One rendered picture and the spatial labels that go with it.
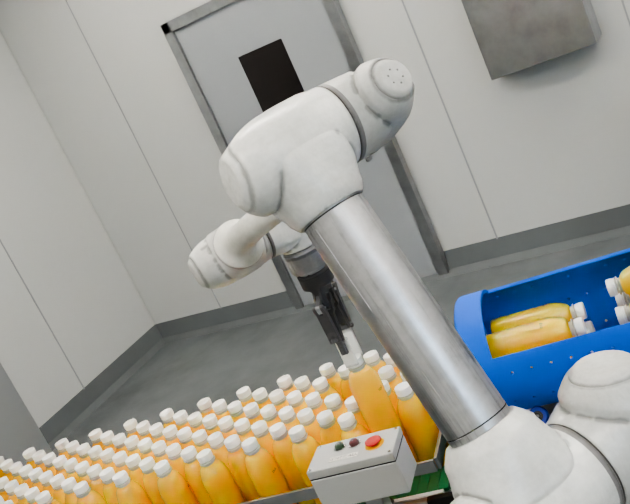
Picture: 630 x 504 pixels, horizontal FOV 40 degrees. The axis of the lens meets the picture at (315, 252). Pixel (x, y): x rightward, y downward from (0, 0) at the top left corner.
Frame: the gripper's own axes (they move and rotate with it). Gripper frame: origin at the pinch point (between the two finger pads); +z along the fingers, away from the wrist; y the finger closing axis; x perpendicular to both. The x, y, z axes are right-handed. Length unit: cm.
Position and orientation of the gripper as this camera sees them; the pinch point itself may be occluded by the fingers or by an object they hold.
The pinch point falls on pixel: (348, 348)
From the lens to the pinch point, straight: 196.6
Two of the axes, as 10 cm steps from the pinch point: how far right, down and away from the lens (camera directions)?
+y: 2.5, -3.8, 8.9
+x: -8.8, 3.0, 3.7
